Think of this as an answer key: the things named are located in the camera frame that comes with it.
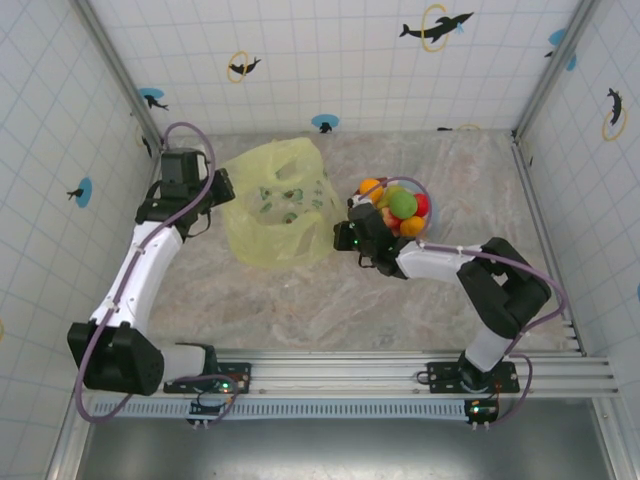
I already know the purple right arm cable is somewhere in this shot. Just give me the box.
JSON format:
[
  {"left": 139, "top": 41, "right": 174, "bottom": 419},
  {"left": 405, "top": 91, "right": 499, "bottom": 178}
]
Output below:
[{"left": 347, "top": 175, "right": 569, "bottom": 429}]

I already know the white patterned plate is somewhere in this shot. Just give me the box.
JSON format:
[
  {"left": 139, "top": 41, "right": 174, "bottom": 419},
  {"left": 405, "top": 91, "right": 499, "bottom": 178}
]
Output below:
[{"left": 349, "top": 177, "right": 441, "bottom": 241}]

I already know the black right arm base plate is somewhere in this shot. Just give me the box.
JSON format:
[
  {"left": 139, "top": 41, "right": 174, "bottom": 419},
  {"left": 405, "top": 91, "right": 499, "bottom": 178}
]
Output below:
[{"left": 425, "top": 360, "right": 520, "bottom": 395}]

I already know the aluminium frame leg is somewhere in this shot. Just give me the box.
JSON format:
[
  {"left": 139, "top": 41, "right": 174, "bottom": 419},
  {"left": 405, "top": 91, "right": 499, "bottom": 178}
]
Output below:
[
  {"left": 592, "top": 397, "right": 627, "bottom": 480},
  {"left": 47, "top": 394, "right": 96, "bottom": 480}
]

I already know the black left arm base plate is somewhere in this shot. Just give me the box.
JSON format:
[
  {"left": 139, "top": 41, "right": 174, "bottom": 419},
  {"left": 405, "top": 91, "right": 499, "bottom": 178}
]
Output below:
[{"left": 163, "top": 362, "right": 253, "bottom": 396}]

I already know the aluminium frame post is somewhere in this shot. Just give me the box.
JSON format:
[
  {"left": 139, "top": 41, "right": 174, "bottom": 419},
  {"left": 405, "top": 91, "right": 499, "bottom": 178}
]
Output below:
[
  {"left": 73, "top": 0, "right": 166, "bottom": 151},
  {"left": 510, "top": 0, "right": 605, "bottom": 141}
]

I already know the green toy pear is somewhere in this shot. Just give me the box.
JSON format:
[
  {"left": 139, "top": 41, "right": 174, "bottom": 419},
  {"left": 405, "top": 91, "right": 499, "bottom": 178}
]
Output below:
[{"left": 375, "top": 187, "right": 419, "bottom": 219}]

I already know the yellow plastic bag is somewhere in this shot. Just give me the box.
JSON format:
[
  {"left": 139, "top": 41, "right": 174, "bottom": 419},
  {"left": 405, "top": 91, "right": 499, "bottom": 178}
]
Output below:
[{"left": 219, "top": 137, "right": 346, "bottom": 269}]

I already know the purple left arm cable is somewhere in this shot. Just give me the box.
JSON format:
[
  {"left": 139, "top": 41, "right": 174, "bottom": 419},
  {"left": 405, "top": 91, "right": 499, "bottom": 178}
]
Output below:
[{"left": 73, "top": 122, "right": 241, "bottom": 425}]

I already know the small controller board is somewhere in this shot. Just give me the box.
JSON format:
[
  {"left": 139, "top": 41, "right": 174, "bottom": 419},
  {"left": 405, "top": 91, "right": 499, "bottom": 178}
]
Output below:
[
  {"left": 464, "top": 398, "right": 500, "bottom": 427},
  {"left": 187, "top": 397, "right": 237, "bottom": 429}
]

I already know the white slotted cable duct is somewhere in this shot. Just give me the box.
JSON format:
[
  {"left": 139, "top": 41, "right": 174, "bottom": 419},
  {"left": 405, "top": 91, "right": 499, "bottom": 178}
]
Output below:
[{"left": 92, "top": 398, "right": 474, "bottom": 419}]

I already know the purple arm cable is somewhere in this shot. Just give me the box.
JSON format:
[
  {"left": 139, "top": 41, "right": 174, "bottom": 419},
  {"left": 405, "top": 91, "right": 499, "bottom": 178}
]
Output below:
[
  {"left": 73, "top": 122, "right": 241, "bottom": 425},
  {"left": 347, "top": 175, "right": 569, "bottom": 429}
]

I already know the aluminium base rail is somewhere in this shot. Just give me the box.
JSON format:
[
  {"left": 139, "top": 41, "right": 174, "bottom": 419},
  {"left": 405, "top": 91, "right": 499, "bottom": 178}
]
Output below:
[{"left": 79, "top": 349, "right": 619, "bottom": 399}]

